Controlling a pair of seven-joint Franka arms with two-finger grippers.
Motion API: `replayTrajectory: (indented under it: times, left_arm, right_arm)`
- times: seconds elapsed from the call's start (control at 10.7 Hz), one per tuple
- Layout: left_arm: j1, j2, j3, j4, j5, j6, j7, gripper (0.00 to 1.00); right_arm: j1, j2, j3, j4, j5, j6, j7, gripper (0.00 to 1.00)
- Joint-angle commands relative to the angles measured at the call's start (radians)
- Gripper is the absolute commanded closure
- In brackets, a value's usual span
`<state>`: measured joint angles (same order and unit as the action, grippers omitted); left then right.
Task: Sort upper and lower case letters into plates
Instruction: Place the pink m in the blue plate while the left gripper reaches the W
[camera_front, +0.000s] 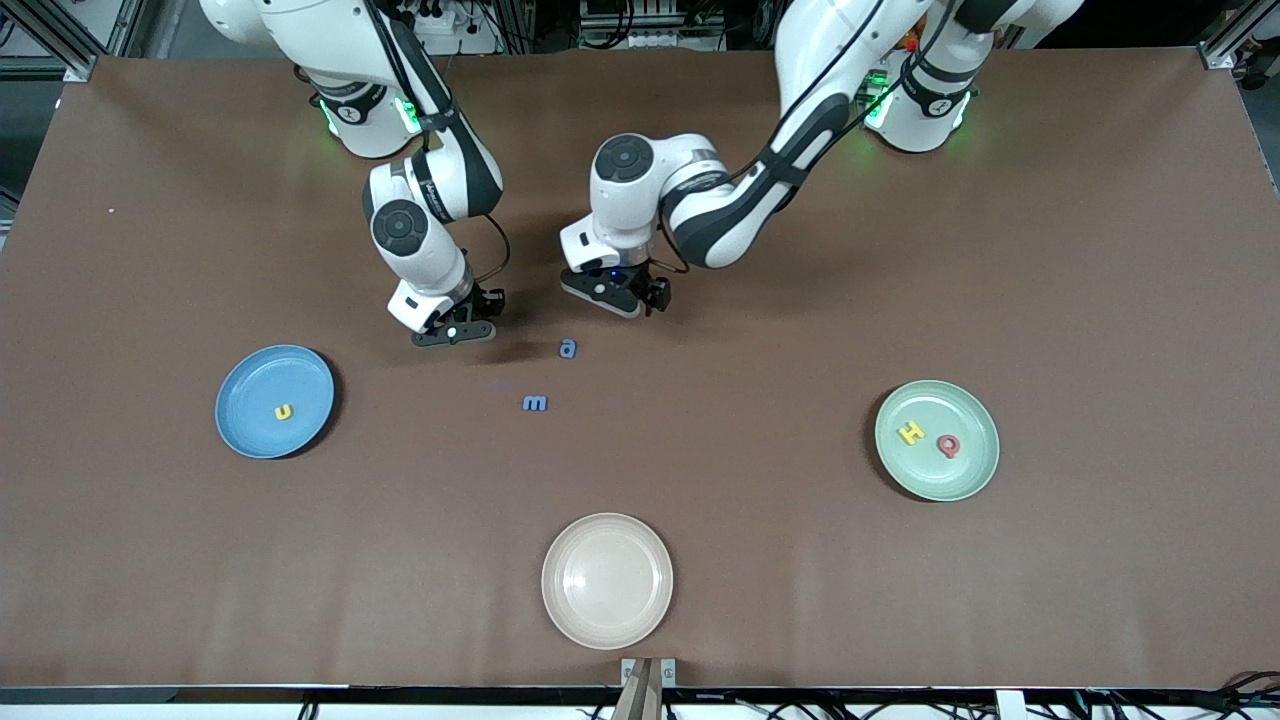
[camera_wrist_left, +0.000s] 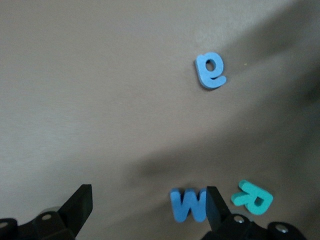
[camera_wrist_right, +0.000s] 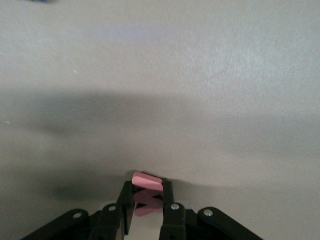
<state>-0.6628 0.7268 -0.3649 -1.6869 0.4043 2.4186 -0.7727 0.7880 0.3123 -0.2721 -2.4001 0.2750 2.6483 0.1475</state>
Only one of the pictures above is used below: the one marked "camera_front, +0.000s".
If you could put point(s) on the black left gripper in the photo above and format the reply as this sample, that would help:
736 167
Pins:
652 289

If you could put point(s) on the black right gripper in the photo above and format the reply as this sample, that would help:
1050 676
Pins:
489 301

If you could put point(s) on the yellow uppercase H letter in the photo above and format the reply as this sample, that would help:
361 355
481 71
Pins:
910 433

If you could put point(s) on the red uppercase Q letter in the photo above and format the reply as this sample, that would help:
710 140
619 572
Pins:
948 446

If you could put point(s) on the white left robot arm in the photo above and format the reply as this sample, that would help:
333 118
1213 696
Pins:
720 210

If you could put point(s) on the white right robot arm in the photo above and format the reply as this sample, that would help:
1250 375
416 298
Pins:
430 190

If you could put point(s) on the white electronics rack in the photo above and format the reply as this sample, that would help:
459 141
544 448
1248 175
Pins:
650 40

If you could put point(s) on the blue round plate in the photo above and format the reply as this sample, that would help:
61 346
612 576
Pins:
250 400

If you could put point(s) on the white power strip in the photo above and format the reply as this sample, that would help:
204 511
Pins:
445 22

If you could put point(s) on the beige round plate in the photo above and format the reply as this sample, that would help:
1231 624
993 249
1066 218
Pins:
607 581

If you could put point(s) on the green round plate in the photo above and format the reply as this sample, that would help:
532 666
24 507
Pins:
960 480

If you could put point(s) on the metal clamp bracket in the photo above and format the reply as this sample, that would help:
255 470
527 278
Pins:
627 668

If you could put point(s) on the aluminium frame profile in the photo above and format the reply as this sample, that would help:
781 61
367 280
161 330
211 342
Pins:
60 40
1225 45

